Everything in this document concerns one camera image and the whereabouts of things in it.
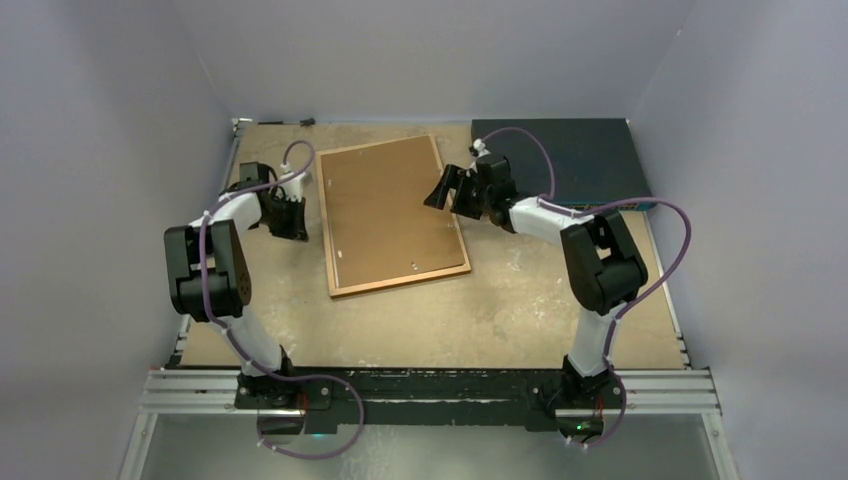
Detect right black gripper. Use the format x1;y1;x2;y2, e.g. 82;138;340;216
426;164;494;221

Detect wooden picture frame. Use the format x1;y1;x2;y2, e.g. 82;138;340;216
313;133;473;300

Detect brown cardboard backing board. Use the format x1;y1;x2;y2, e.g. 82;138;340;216
320;136;468;290

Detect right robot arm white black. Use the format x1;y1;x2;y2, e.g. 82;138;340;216
423;155;648;407

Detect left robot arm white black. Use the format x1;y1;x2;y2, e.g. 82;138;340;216
164;162;311;409

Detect black mounting plate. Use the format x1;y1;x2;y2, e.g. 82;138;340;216
234;366;625;434

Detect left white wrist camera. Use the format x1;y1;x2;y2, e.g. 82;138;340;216
280;163;312;202

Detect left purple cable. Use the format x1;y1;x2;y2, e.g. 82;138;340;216
198;139;367;461

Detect purple cable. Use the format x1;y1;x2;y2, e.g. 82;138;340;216
468;125;694;450
198;139;367;461

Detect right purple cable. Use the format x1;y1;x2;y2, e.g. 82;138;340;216
468;125;694;450

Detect dark blue network switch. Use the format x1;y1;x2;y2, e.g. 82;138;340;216
471;118;652;210

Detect aluminium rail base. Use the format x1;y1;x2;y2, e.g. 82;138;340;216
140;367;720;415

